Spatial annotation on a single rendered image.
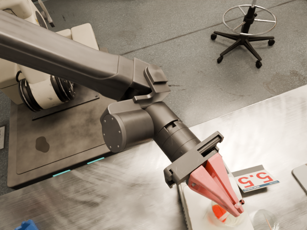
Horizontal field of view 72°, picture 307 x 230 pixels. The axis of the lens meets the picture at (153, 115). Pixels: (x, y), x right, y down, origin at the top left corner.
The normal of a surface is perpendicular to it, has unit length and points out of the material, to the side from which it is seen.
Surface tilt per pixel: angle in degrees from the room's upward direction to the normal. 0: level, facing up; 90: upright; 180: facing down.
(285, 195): 0
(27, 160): 0
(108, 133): 57
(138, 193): 0
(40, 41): 37
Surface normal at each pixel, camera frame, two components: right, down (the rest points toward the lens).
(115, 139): -0.74, 0.15
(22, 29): 0.52, -0.45
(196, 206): -0.10, -0.54
